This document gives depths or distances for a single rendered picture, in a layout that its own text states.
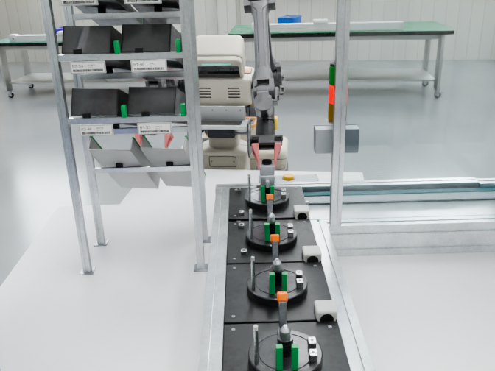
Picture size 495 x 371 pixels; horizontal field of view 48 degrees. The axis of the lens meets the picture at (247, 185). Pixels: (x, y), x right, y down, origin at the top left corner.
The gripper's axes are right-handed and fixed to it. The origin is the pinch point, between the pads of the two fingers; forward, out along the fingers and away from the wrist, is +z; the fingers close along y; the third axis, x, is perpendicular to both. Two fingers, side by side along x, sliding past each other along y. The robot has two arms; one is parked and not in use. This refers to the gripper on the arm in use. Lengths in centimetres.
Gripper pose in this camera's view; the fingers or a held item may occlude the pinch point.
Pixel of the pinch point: (267, 166)
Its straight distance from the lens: 170.4
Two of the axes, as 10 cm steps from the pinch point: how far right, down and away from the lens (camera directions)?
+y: 10.0, -0.2, 0.0
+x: 0.1, 2.8, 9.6
